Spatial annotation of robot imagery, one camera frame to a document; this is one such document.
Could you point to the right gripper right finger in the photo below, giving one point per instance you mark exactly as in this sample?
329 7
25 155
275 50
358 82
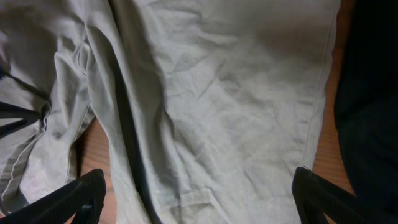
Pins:
317 199

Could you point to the black garment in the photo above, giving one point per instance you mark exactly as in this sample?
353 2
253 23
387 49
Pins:
366 104

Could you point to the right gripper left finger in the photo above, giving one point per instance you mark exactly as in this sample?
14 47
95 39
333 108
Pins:
80 201

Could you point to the khaki green shorts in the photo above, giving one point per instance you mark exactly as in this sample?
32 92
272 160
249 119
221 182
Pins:
208 106

